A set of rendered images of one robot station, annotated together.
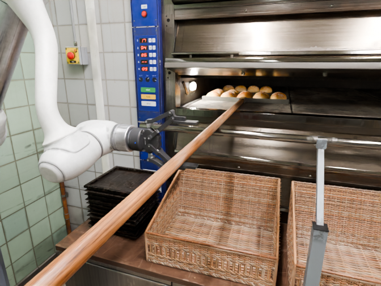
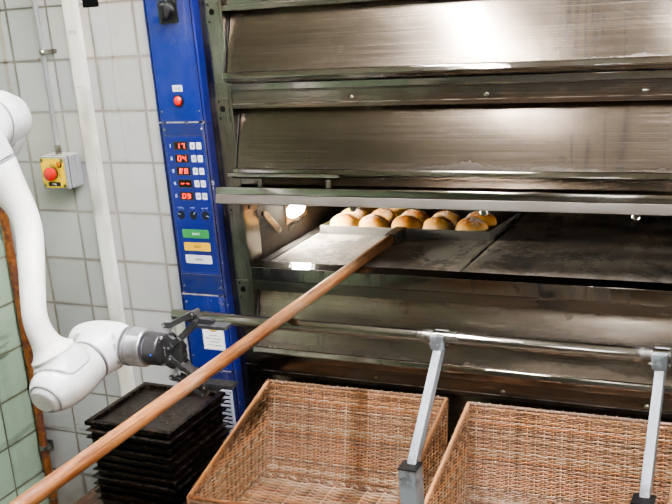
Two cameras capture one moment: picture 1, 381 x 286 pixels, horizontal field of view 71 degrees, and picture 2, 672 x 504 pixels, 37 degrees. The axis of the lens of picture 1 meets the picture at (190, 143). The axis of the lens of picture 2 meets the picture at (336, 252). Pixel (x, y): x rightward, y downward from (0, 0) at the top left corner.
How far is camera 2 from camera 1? 147 cm
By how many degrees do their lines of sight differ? 8
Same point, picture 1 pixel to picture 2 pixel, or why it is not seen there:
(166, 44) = (224, 150)
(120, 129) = (130, 335)
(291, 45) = (431, 157)
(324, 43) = (482, 155)
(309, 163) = (492, 368)
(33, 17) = (13, 202)
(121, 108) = (150, 267)
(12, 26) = not seen: outside the picture
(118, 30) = (135, 123)
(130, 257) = not seen: outside the picture
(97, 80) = (102, 215)
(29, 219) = not seen: outside the picture
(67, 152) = (62, 374)
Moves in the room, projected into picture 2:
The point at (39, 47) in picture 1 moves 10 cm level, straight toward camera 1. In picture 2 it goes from (22, 239) to (27, 249)
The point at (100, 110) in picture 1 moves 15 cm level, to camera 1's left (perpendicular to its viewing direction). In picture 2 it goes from (109, 271) to (62, 273)
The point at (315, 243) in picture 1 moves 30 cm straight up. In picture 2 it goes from (403, 490) to (394, 358)
